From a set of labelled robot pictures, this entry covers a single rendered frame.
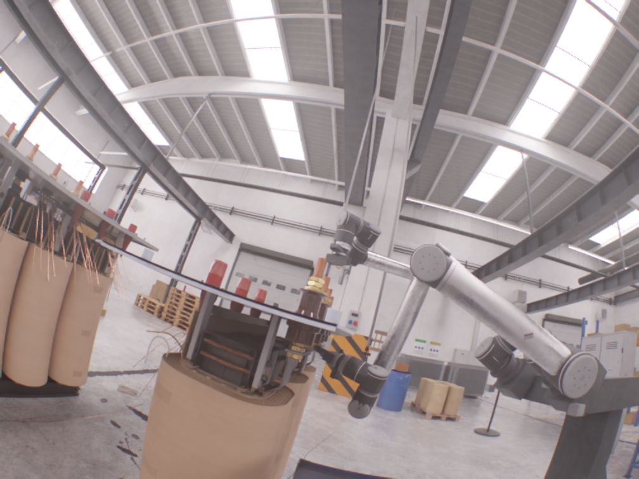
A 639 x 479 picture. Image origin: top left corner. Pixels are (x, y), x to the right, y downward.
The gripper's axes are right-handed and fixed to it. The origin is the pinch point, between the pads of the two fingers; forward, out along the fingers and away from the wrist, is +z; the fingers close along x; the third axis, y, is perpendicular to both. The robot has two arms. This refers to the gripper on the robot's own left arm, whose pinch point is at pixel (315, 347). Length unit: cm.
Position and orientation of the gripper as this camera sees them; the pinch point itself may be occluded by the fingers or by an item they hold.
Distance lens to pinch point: 137.7
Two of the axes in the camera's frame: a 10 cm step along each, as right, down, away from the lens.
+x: -4.0, -4.1, -8.2
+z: -8.0, -2.8, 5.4
